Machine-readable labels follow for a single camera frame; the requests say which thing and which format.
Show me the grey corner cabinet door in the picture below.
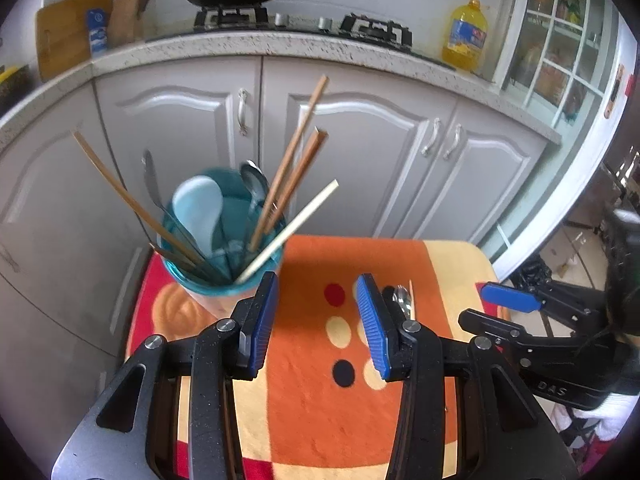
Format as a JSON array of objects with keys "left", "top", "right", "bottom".
[{"left": 0, "top": 82, "right": 151, "bottom": 361}]

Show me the orange red printed blanket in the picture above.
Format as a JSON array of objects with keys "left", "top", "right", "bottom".
[{"left": 125, "top": 234, "right": 511, "bottom": 480}]

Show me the wooden cutting board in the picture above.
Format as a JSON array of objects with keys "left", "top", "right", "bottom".
[{"left": 36, "top": 0, "right": 115, "bottom": 82}]

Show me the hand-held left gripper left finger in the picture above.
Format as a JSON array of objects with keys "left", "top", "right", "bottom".
[{"left": 50, "top": 271, "right": 280, "bottom": 480}]

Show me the yellow cooking oil bottle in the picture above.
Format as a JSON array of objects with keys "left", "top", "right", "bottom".
[{"left": 441, "top": 0, "right": 488, "bottom": 72}]

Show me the black trash bag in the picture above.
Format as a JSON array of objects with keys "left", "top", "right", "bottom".
[{"left": 510, "top": 255, "right": 553, "bottom": 291}]

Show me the white door frame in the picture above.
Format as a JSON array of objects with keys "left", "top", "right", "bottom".
[{"left": 492, "top": 10, "right": 640, "bottom": 281}]

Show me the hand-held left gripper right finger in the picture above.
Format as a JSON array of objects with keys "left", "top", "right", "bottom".
[{"left": 354, "top": 273, "right": 583, "bottom": 480}]

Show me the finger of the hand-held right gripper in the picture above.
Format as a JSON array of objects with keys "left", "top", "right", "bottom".
[
  {"left": 457, "top": 307, "right": 607, "bottom": 362},
  {"left": 480, "top": 281, "right": 610, "bottom": 335}
]

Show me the speckled kitchen countertop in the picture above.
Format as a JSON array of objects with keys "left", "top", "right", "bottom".
[{"left": 0, "top": 30, "right": 563, "bottom": 146}]

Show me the small metal spoon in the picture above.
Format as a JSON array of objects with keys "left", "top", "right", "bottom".
[{"left": 392, "top": 285, "right": 413, "bottom": 321}]

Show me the blue white packet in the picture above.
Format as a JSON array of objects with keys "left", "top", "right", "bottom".
[{"left": 86, "top": 8, "right": 111, "bottom": 59}]

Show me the white plastic spoon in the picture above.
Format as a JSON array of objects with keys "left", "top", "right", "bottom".
[{"left": 172, "top": 175, "right": 224, "bottom": 256}]

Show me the bamboo chopstick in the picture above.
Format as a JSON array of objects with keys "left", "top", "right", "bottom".
[{"left": 72, "top": 131, "right": 211, "bottom": 273}]

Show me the white glass-door cabinet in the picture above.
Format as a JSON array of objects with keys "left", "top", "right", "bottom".
[{"left": 492, "top": 0, "right": 621, "bottom": 131}]

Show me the person's right forearm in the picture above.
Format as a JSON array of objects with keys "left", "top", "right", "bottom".
[{"left": 552, "top": 390, "right": 638, "bottom": 441}]

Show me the wooden knife block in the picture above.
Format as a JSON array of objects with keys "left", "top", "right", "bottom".
[{"left": 107, "top": 0, "right": 173, "bottom": 47}]

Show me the brown wooden chopstick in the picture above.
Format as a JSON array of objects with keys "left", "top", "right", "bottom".
[
  {"left": 257, "top": 129, "right": 328, "bottom": 241},
  {"left": 247, "top": 75, "right": 329, "bottom": 253}
]

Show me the floral utensil holder teal rim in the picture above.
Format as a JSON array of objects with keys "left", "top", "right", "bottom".
[{"left": 159, "top": 167, "right": 287, "bottom": 321}]

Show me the black gas stove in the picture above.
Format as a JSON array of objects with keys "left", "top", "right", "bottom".
[{"left": 192, "top": 5, "right": 416, "bottom": 48}]

